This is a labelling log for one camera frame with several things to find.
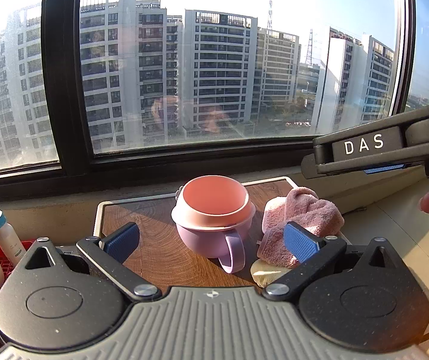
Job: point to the row of apartment buildings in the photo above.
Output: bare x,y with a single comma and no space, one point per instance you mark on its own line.
218,63

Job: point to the pink towel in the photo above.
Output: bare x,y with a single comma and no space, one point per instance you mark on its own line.
312,210

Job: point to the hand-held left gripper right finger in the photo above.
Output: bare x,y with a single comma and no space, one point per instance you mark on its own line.
300,242

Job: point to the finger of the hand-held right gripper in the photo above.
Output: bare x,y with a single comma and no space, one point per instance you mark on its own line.
323,153
383,168

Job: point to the red basket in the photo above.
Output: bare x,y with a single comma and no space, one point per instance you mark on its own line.
4,261

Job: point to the black window frame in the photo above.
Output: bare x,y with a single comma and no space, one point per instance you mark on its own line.
59,82

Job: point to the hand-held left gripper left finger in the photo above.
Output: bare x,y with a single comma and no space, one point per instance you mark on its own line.
120,240

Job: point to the wooden board with white rim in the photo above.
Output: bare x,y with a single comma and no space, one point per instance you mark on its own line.
150,232

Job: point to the pink and purple cup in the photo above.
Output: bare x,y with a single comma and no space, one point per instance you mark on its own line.
199,240

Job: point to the white bottle with blue cap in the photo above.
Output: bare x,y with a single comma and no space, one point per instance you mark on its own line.
6,238

